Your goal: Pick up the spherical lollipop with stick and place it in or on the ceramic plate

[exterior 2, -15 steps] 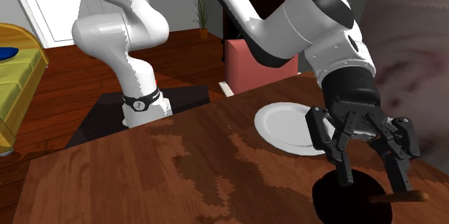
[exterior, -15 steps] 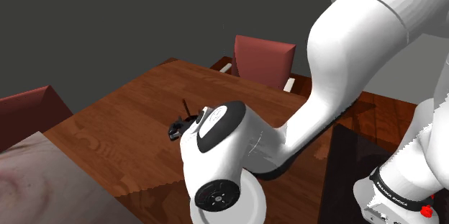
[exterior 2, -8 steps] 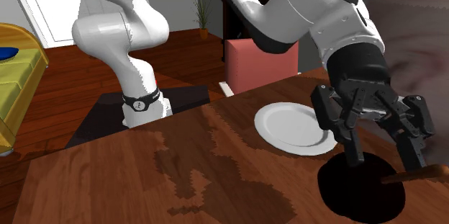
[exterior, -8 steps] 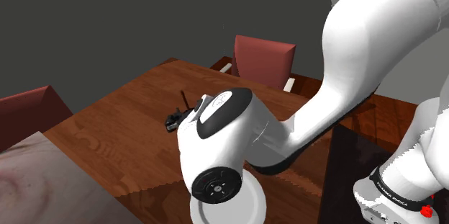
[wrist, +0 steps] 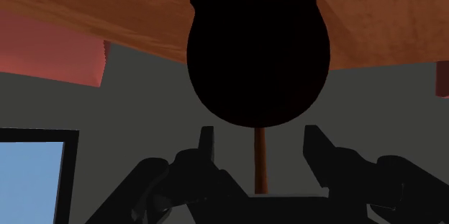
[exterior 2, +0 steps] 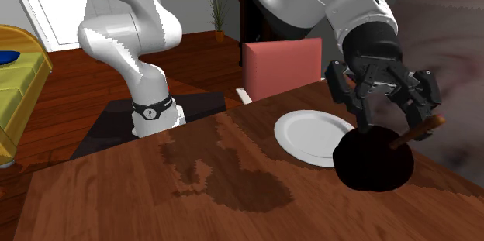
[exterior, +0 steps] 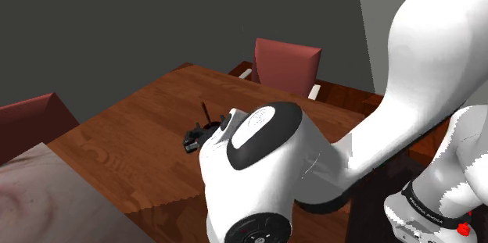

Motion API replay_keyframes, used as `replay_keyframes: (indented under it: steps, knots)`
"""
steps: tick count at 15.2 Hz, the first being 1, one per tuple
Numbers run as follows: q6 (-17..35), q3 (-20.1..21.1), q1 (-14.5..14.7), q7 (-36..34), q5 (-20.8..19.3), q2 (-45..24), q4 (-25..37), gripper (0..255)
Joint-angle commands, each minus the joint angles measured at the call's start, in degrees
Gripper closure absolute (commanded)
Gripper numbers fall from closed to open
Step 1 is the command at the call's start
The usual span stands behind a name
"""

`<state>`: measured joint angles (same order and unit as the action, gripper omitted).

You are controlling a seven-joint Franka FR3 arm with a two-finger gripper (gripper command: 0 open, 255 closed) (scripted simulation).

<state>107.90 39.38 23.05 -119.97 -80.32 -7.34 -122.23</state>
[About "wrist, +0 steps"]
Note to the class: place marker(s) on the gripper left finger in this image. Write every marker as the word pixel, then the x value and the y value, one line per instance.
pixel 189 174

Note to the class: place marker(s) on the black framed window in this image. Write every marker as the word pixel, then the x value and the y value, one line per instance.
pixel 31 181

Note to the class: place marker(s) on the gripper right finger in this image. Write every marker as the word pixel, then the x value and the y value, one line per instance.
pixel 343 170

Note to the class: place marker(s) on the black round pot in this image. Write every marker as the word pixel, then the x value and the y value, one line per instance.
pixel 258 58

